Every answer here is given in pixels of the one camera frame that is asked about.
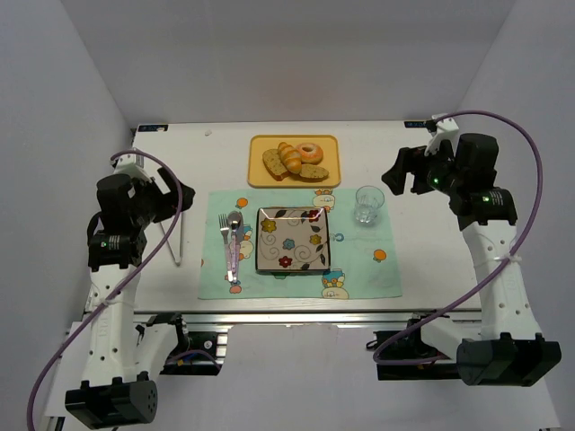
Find left bread slice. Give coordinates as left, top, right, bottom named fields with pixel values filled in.
left=262, top=149, right=291, bottom=181

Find square floral plate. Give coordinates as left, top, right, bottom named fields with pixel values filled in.
left=255, top=207, right=331, bottom=274

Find aluminium table rail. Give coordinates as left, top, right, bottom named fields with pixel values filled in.
left=80, top=309, right=486, bottom=327

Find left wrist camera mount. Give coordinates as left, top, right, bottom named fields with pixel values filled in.
left=111, top=154, right=154, bottom=182

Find yellow tray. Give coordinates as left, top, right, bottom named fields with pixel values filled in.
left=247, top=135, right=341, bottom=189

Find right bread slice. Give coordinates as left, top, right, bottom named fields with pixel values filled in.
left=298, top=163, right=330, bottom=181

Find bread slice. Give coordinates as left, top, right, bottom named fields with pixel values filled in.
left=262, top=149, right=291, bottom=181
left=298, top=163, right=330, bottom=181

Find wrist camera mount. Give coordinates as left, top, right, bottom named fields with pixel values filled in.
left=425, top=114, right=459, bottom=156
left=111, top=154, right=154, bottom=182

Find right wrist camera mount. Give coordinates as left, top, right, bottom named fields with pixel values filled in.
left=425, top=114, right=459, bottom=156

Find metal tongs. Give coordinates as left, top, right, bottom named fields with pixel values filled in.
left=159, top=213, right=184, bottom=267

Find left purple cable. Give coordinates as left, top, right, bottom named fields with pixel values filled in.
left=25, top=149, right=184, bottom=431

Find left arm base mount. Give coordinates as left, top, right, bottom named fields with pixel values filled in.
left=135, top=312, right=222, bottom=381

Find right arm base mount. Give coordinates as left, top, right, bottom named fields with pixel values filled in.
left=366, top=313, right=467, bottom=381

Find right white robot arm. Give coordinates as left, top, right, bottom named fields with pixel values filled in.
left=374, top=134, right=562, bottom=387

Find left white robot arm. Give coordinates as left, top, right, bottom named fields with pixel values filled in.
left=65, top=167, right=195, bottom=430

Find spoon with pink handle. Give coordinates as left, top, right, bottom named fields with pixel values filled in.
left=227, top=211, right=239, bottom=285

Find orange glazed donut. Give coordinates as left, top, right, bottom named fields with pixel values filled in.
left=296, top=142, right=323, bottom=164

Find clear drinking glass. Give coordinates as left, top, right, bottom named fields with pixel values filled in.
left=354, top=185, right=385, bottom=224

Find fork with pink handle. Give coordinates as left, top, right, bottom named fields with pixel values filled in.
left=218, top=214, right=234, bottom=283

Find croissant bread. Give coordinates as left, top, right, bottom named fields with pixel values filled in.
left=278, top=142, right=302, bottom=174

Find green cartoon placemat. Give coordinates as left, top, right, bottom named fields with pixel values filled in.
left=199, top=189, right=402, bottom=300

